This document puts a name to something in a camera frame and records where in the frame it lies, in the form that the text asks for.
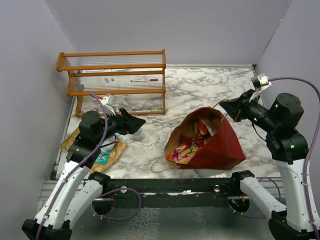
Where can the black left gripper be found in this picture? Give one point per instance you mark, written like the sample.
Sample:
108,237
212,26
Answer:
130,124

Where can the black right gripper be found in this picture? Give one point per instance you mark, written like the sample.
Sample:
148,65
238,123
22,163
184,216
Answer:
237,108

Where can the gold chips bag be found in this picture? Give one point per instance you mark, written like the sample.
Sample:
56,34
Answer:
113,158

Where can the teal snack packet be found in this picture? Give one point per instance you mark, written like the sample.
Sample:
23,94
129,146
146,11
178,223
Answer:
106,149

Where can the red paper bag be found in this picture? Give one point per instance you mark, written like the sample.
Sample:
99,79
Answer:
219,152

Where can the colourful candy packet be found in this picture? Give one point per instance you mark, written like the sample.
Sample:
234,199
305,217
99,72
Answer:
183,154

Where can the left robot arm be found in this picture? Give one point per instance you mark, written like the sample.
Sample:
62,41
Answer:
65,205

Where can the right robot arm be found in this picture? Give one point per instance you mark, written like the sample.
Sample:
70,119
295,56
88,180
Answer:
297,218

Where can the red snack bag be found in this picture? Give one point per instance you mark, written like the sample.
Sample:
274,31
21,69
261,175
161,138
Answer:
203,127

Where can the small clear plastic jar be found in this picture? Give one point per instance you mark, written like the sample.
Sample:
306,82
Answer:
138,135

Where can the wooden three-tier shelf rack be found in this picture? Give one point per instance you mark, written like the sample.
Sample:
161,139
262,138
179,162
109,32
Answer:
91,68

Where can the white pink marker pen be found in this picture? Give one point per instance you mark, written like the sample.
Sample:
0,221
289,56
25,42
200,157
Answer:
144,80

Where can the red white small box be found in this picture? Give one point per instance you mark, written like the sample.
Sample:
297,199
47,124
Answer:
87,109

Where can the small grey clip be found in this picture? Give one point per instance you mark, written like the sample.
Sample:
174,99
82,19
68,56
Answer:
80,86

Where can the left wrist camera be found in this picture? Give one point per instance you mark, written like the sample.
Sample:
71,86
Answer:
109,104

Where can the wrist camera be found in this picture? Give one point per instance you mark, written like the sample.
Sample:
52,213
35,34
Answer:
260,82
109,104

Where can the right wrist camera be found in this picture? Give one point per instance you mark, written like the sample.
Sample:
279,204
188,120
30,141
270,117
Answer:
260,82

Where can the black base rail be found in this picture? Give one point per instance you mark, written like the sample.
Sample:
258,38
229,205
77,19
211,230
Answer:
169,193

